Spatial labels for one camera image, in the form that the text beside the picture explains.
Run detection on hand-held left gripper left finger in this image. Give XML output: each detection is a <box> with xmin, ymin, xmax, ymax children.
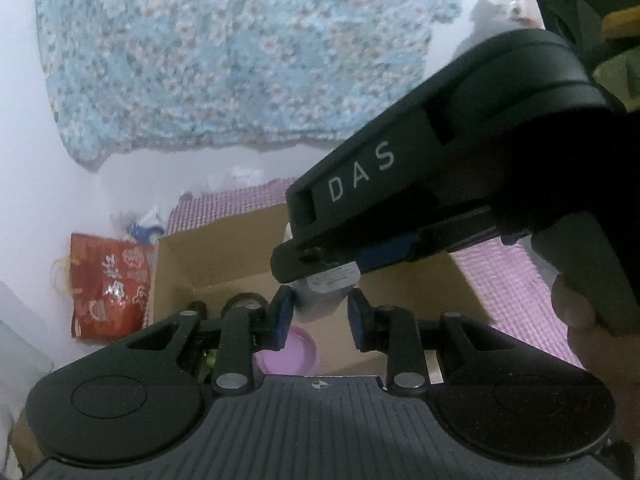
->
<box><xmin>121</xmin><ymin>285</ymin><xmax>297</xmax><ymax>395</ymax></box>

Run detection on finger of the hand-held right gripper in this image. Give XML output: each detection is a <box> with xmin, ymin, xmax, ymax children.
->
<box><xmin>271</xmin><ymin>232</ymin><xmax>422</xmax><ymax>285</ymax></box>

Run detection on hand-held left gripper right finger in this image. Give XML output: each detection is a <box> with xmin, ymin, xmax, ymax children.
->
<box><xmin>346</xmin><ymin>289</ymin><xmax>527</xmax><ymax>397</ymax></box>

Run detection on white bottle with green label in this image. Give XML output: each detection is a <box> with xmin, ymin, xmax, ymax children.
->
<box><xmin>284</xmin><ymin>222</ymin><xmax>361</xmax><ymax>322</ymax></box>

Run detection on brown cardboard box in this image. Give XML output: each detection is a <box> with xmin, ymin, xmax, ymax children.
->
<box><xmin>149</xmin><ymin>202</ymin><xmax>501</xmax><ymax>379</ymax></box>

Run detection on person's right hand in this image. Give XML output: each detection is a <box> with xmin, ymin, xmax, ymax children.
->
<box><xmin>551</xmin><ymin>274</ymin><xmax>640</xmax><ymax>442</ymax></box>

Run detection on purple plastic lid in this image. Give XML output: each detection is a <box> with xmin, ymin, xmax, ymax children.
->
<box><xmin>254</xmin><ymin>325</ymin><xmax>321</xmax><ymax>377</ymax></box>

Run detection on black tape roll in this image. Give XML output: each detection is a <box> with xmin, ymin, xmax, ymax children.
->
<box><xmin>221</xmin><ymin>291</ymin><xmax>270</xmax><ymax>314</ymax></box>

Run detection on purple checked blanket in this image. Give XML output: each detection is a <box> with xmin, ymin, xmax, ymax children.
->
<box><xmin>165</xmin><ymin>177</ymin><xmax>591</xmax><ymax>376</ymax></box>

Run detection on white plastic bag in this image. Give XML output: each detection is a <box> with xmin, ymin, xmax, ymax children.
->
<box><xmin>110</xmin><ymin>205</ymin><xmax>169</xmax><ymax>241</ymax></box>

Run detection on red printed bag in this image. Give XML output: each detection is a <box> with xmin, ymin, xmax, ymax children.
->
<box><xmin>50</xmin><ymin>232</ymin><xmax>154</xmax><ymax>344</ymax></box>

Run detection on blue floral cloth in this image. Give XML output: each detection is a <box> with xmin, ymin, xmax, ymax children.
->
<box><xmin>35</xmin><ymin>0</ymin><xmax>464</xmax><ymax>164</ymax></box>

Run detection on flat cardboard piece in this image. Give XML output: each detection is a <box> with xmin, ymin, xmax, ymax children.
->
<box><xmin>10</xmin><ymin>404</ymin><xmax>47</xmax><ymax>467</ymax></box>

